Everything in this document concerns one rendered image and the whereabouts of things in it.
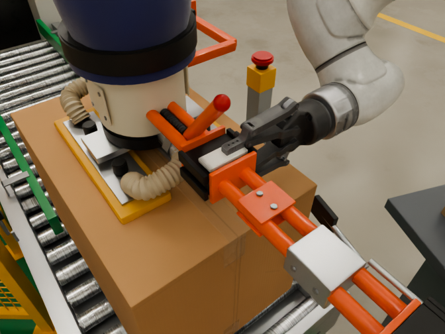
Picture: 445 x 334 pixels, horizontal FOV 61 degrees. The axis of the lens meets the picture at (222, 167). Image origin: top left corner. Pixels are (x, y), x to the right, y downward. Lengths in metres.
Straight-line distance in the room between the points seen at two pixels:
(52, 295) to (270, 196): 0.85
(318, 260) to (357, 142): 2.19
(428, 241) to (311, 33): 0.69
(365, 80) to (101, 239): 0.52
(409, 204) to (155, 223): 0.81
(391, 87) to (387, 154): 1.87
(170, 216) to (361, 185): 1.78
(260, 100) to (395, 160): 1.47
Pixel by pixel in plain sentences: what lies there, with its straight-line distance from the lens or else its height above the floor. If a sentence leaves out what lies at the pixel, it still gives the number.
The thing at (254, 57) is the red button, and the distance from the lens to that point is 1.21.
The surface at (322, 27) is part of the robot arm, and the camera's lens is 0.72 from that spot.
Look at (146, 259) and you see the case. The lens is 0.63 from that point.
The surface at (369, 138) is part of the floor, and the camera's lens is 2.69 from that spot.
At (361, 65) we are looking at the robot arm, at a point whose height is 1.27.
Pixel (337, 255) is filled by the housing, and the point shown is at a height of 1.22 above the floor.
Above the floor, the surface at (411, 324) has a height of 1.23.
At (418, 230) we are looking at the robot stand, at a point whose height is 0.75.
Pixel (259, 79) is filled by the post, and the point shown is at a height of 0.98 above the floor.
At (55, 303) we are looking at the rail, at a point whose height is 0.59.
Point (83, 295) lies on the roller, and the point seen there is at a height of 0.54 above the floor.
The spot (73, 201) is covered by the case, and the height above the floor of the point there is 1.08.
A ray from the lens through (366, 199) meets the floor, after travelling 2.27.
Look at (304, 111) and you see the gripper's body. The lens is 0.63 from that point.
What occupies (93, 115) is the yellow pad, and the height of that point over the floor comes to 1.10.
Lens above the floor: 1.60
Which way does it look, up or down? 44 degrees down
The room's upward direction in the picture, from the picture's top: straight up
